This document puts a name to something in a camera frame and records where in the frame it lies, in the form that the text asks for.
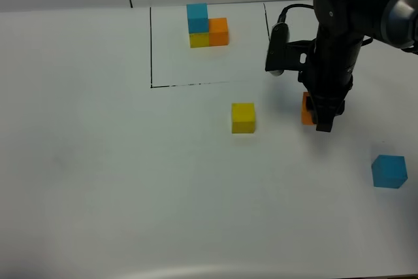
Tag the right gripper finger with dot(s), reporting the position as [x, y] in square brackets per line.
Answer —
[308, 103]
[326, 109]

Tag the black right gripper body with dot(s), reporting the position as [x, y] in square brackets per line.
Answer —
[329, 75]

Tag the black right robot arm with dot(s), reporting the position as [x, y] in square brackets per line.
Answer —
[343, 25]

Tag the orange template block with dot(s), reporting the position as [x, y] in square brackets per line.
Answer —
[218, 32]

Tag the yellow template block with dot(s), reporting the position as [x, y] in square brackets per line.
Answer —
[199, 40]

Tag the blue template block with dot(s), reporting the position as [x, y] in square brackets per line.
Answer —
[197, 18]

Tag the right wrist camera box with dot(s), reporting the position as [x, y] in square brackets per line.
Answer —
[283, 55]

